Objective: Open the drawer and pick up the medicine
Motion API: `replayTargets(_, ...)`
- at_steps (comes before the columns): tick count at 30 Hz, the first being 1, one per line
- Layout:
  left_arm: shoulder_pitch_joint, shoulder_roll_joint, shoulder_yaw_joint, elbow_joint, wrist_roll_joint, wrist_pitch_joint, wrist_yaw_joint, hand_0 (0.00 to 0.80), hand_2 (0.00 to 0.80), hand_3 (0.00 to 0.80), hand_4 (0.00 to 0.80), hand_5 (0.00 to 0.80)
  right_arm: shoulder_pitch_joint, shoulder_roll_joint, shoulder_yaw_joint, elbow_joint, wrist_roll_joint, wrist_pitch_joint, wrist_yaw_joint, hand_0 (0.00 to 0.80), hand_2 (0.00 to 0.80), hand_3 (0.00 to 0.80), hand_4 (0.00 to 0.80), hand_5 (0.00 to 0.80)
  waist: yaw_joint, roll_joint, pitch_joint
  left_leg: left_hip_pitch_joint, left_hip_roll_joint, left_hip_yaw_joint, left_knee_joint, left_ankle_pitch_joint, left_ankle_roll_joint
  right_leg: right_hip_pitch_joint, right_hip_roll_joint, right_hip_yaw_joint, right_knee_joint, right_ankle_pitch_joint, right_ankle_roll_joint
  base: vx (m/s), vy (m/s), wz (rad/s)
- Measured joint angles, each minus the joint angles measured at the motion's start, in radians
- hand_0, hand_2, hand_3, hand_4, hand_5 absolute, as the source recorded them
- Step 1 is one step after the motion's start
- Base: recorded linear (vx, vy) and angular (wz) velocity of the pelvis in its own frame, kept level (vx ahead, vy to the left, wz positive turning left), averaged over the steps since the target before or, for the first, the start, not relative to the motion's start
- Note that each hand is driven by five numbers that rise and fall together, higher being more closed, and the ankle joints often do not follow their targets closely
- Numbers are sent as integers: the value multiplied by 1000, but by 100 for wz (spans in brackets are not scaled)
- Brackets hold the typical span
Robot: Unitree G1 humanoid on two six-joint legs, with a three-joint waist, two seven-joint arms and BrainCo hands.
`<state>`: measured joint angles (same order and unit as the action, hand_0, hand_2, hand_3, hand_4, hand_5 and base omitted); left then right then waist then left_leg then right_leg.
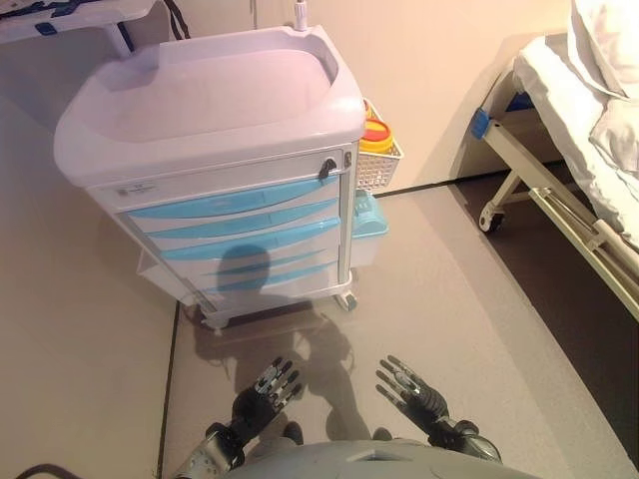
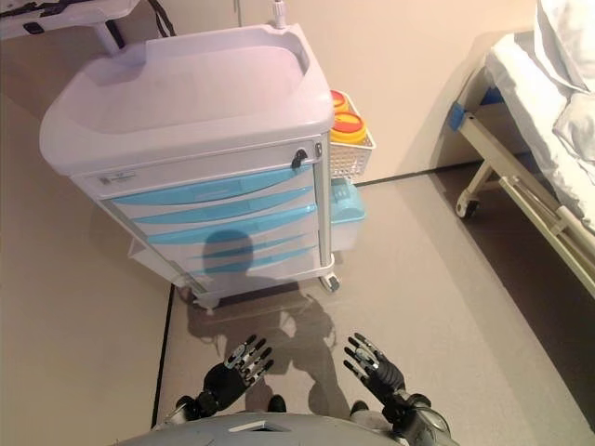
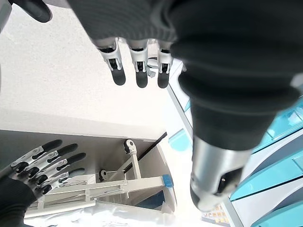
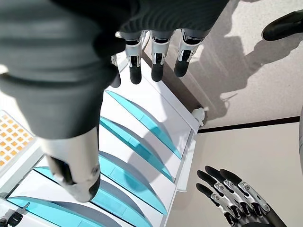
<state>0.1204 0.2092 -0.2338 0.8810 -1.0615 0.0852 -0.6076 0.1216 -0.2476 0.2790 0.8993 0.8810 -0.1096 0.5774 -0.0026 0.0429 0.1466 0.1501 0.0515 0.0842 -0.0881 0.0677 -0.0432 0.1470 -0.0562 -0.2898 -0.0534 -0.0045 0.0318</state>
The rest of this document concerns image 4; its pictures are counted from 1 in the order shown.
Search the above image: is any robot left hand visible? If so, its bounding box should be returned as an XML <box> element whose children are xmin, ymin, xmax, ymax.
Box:
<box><xmin>196</xmin><ymin>165</ymin><xmax>288</xmax><ymax>227</ymax></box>

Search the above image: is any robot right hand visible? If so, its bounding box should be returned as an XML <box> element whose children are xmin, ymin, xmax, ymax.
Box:
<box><xmin>0</xmin><ymin>0</ymin><xmax>229</xmax><ymax>203</ymax></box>

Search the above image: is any white medical cart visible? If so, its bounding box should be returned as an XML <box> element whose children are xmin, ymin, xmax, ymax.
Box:
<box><xmin>0</xmin><ymin>30</ymin><xmax>207</xmax><ymax>227</ymax></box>

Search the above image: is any white mesh basket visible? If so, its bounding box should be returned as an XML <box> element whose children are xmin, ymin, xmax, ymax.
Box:
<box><xmin>0</xmin><ymin>110</ymin><xmax>36</xmax><ymax>168</ymax></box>

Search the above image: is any white cart caster wheel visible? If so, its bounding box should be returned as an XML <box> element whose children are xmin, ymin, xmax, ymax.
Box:
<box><xmin>192</xmin><ymin>107</ymin><xmax>207</xmax><ymax>127</ymax></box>

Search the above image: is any black cart lock key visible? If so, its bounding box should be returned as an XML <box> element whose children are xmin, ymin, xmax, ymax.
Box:
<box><xmin>3</xmin><ymin>202</ymin><xmax>31</xmax><ymax>227</ymax></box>

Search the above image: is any black robot right foot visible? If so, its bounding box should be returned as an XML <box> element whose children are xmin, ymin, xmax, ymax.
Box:
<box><xmin>262</xmin><ymin>10</ymin><xmax>303</xmax><ymax>41</ymax></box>

